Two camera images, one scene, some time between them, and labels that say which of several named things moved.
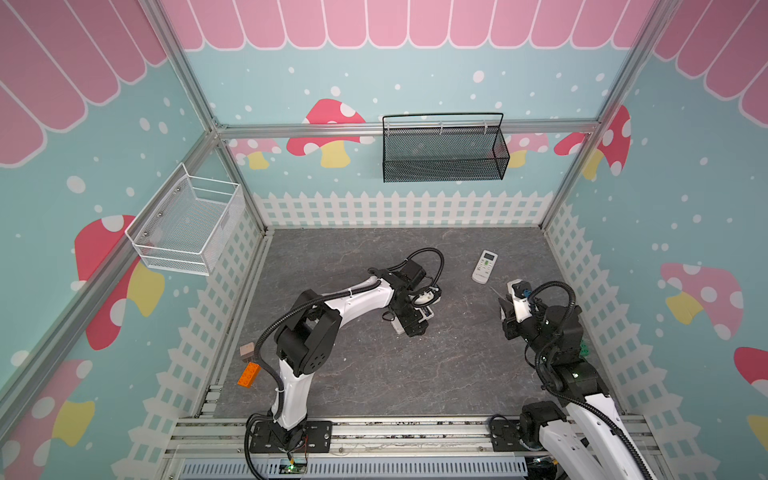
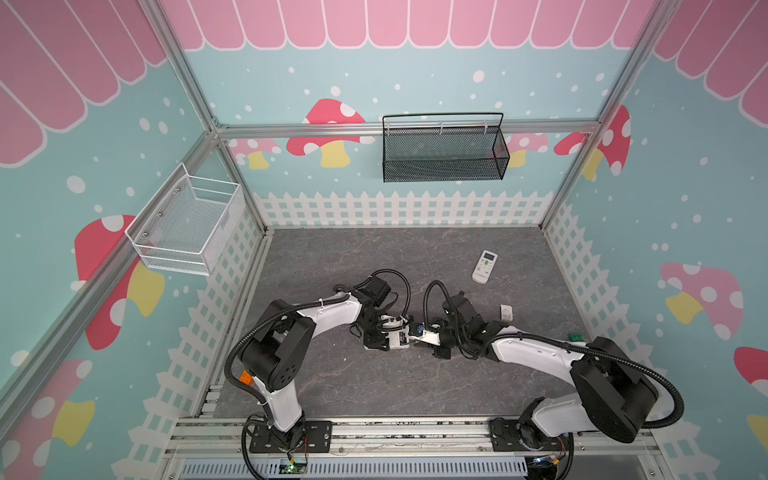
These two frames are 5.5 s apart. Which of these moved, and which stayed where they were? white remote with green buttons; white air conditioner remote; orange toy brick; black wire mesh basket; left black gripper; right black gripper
Moved: white remote with green buttons; left black gripper; right black gripper
Stayed: white air conditioner remote; orange toy brick; black wire mesh basket
